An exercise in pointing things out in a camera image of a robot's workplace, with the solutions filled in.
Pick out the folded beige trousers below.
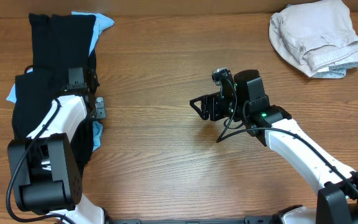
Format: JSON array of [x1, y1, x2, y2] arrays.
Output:
[[268, 1, 358, 79]]

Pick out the black t-shirt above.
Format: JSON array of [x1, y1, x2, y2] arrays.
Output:
[[11, 12, 101, 175]]

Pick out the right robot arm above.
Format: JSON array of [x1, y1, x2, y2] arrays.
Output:
[[190, 68, 358, 223]]

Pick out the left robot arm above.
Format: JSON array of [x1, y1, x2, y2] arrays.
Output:
[[6, 67, 112, 224]]

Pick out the light blue shirt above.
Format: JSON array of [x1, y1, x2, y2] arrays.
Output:
[[6, 11, 115, 152]]

